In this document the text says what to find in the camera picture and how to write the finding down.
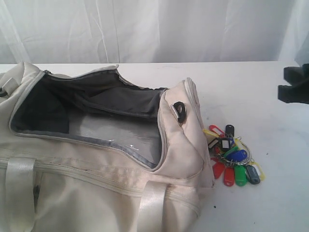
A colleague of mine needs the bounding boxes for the colourful key tag bunch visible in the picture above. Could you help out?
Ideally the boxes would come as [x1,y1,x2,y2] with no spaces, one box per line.
[203,124,266,187]

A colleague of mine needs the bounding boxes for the cream fabric duffel bag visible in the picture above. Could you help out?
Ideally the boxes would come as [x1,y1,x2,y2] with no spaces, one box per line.
[0,62,214,232]

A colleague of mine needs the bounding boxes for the white backdrop curtain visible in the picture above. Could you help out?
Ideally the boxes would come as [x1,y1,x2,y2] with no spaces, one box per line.
[0,0,309,64]

